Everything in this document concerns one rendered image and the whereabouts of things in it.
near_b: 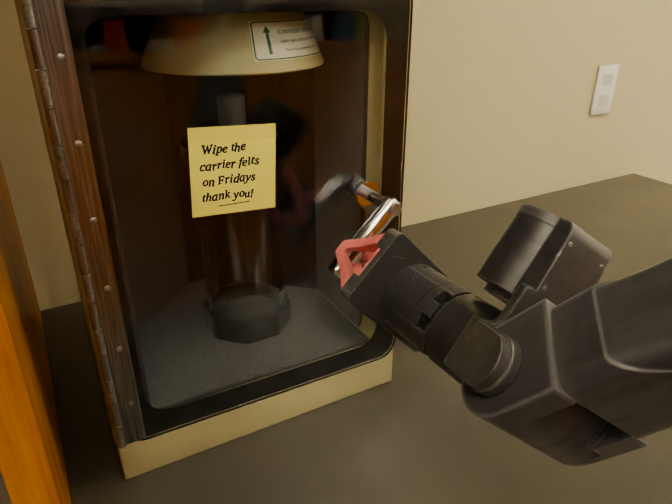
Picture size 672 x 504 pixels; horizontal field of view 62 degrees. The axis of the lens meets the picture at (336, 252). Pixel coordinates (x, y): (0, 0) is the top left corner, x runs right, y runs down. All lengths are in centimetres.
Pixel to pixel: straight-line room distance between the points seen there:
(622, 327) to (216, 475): 44
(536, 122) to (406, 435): 90
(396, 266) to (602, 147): 120
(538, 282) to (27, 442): 36
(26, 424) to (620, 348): 38
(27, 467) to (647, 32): 151
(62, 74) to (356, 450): 45
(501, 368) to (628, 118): 138
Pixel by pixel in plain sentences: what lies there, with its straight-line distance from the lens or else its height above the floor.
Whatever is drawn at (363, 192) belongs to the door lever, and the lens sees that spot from 55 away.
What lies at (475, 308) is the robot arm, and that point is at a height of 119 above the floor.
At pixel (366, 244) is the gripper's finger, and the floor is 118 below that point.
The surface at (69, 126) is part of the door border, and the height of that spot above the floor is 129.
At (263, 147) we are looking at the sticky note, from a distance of 50.
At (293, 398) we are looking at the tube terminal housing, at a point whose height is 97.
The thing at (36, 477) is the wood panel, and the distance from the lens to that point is 49.
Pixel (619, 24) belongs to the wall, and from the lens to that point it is 153.
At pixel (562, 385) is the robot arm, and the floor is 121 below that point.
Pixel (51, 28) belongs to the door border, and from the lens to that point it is 45.
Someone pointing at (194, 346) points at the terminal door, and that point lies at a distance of 55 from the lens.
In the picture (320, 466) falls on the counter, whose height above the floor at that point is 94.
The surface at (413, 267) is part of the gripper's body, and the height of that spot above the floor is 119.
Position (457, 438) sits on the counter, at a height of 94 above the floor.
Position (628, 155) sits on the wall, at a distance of 170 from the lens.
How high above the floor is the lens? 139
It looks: 25 degrees down
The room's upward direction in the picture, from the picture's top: straight up
